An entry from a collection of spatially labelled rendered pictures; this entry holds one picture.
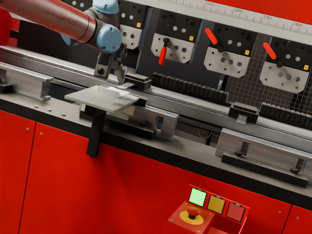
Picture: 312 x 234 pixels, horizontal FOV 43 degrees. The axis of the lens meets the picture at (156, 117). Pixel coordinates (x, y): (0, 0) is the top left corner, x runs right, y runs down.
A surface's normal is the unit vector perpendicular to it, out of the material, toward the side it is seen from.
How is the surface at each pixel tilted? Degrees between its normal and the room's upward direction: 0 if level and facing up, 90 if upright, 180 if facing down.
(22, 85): 90
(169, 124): 90
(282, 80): 90
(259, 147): 90
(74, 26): 103
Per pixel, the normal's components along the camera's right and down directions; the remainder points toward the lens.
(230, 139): -0.26, 0.20
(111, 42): 0.61, 0.35
